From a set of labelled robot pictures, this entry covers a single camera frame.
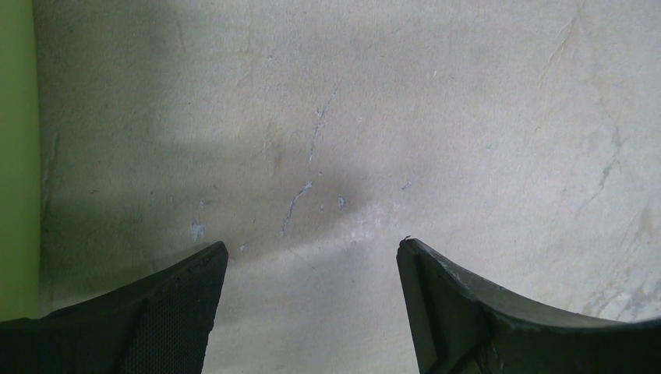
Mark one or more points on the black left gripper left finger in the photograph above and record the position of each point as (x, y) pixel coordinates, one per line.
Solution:
(158, 324)

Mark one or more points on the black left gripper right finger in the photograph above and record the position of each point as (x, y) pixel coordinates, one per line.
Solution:
(463, 323)

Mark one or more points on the lime green tray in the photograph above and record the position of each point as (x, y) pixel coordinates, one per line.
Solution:
(20, 163)

